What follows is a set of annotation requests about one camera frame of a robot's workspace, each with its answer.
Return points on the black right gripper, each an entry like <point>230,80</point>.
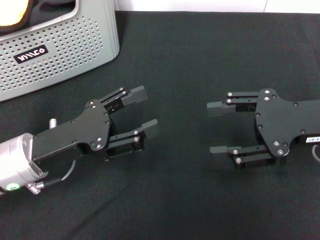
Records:
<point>277,120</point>

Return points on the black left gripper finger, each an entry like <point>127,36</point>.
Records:
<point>147,130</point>

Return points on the grey perforated storage box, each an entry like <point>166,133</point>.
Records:
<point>75,37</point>

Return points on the black tablecloth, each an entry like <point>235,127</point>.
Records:
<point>180,62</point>

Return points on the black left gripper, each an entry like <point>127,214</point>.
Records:
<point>65,137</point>

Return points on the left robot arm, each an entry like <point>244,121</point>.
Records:
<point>17,160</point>

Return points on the grey yellow towel black edging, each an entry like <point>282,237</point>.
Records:
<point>10,12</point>

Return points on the dark grey crumpled cloth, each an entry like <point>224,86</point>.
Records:
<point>50,11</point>

